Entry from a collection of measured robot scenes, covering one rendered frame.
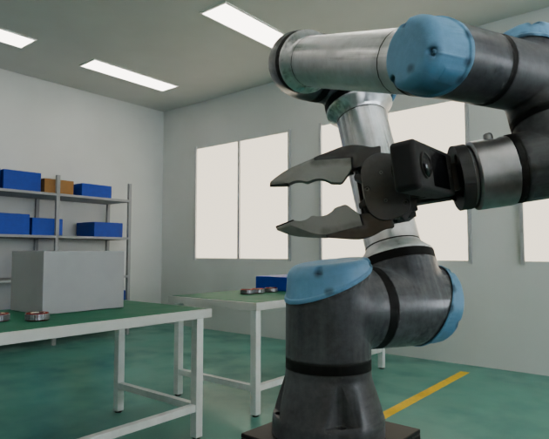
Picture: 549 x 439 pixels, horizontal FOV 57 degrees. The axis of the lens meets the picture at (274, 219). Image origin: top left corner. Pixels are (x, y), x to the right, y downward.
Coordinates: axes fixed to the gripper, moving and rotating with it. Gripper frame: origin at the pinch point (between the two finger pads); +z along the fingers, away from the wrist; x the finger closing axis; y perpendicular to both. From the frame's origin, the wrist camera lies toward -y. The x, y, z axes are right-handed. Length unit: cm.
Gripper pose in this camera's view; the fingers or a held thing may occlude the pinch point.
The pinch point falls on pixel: (283, 203)
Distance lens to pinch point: 55.4
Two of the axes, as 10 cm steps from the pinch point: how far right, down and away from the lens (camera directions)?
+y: 1.4, 0.9, 9.9
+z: -9.8, 1.6, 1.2
